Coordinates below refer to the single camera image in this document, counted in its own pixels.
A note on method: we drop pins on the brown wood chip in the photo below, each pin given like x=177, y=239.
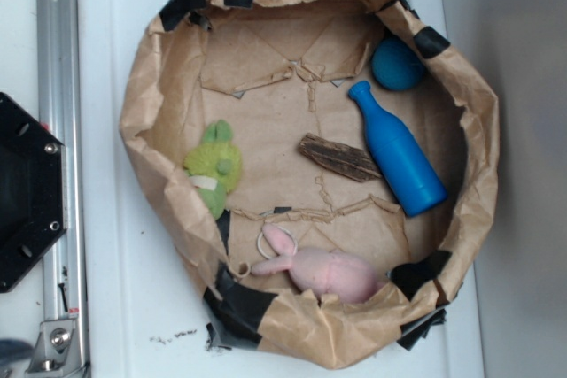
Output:
x=353, y=163

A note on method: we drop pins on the green plush bunny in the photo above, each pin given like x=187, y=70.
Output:
x=214, y=167

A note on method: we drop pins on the pink plush bunny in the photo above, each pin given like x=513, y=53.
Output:
x=351, y=278

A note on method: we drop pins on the blue plastic bottle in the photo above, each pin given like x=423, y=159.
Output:
x=406, y=169

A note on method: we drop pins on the blue ball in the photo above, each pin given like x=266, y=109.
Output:
x=395, y=66

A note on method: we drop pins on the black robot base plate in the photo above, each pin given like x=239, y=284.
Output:
x=32, y=199

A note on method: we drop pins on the metal corner bracket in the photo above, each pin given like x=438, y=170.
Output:
x=56, y=352

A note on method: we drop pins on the aluminium extrusion rail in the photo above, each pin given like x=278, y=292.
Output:
x=64, y=271

